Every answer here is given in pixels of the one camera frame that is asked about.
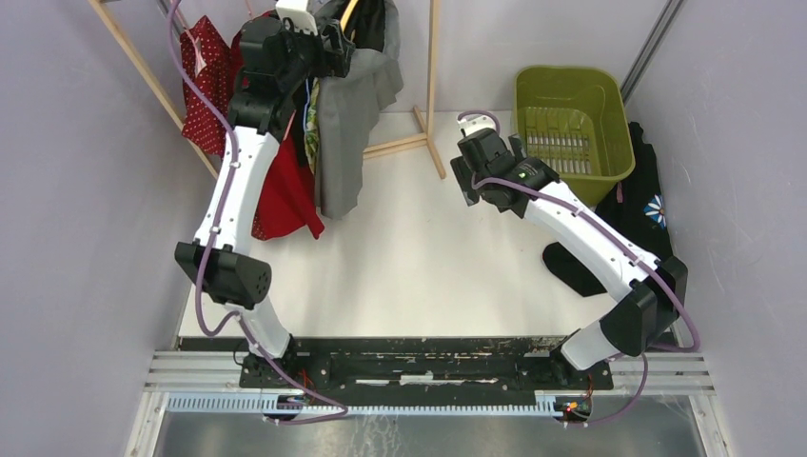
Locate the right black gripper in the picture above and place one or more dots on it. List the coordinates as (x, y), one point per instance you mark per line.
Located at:
(465, 177)

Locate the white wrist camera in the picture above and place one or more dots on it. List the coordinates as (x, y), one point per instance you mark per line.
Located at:
(477, 122)
(298, 13)

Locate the aluminium corner profile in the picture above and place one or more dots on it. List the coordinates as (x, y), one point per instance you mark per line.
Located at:
(664, 22)
(177, 20)

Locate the black garment with flower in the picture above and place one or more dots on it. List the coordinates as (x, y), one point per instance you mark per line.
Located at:
(634, 207)

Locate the yellow lemon print garment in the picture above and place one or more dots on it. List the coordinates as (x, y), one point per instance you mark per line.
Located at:
(312, 137)

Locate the aluminium corner profile left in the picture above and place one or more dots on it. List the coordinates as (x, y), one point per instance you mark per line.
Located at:
(177, 20)

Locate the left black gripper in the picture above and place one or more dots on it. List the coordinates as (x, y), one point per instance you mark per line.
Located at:
(333, 61)

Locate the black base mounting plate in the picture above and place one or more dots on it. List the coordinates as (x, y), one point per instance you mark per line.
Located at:
(432, 372)

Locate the green plastic laundry basket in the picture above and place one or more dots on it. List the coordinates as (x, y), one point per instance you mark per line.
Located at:
(573, 119)

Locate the yellow hanger with metal hook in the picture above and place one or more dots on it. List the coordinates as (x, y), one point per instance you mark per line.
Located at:
(349, 7)

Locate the red polka dot skirt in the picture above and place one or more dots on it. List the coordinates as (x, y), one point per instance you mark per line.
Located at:
(205, 57)

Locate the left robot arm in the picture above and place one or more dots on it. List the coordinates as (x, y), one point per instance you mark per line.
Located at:
(279, 56)

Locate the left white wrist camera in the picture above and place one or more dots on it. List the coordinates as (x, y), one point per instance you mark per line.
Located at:
(298, 13)

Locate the aluminium corner profile right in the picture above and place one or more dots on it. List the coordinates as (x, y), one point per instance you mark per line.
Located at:
(664, 22)

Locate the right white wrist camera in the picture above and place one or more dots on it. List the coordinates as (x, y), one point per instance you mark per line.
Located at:
(477, 122)

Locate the grey pleated skirt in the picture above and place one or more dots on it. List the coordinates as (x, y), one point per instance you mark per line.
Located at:
(347, 109)

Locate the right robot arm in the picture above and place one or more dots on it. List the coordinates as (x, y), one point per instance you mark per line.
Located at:
(648, 292)

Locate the plain red skirt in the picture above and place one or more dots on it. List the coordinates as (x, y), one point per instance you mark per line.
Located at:
(286, 199)

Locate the wooden clothes rack frame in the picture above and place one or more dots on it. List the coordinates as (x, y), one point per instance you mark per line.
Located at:
(423, 113)

